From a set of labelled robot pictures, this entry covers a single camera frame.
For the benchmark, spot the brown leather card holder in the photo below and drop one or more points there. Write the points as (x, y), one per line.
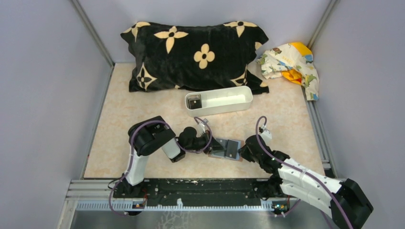
(218, 148)

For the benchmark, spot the stack of cards in bin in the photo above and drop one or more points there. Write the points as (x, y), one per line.
(194, 101)

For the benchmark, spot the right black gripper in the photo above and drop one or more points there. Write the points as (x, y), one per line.
(243, 152)

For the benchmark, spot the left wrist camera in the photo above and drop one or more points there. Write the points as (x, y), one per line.
(202, 126)

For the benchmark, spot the aluminium frame rail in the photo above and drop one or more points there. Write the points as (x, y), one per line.
(98, 195)

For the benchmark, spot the white oblong plastic bin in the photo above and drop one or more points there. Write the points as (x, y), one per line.
(222, 101)

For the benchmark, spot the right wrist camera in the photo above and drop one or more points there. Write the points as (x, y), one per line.
(265, 134)

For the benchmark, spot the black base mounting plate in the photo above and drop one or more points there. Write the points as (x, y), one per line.
(235, 192)

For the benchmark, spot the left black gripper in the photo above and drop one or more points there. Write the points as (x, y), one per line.
(215, 145)

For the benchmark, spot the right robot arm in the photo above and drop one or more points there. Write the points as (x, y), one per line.
(313, 183)

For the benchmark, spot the black floral pillow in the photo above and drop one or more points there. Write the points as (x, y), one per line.
(194, 58)

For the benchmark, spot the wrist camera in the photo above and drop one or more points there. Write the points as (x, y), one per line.
(265, 134)
(202, 126)

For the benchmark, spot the dark card sleeve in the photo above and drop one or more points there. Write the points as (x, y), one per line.
(232, 149)

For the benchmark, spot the cartoon print cloth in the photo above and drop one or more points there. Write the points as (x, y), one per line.
(294, 62)

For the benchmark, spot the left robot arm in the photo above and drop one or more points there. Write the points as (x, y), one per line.
(146, 137)

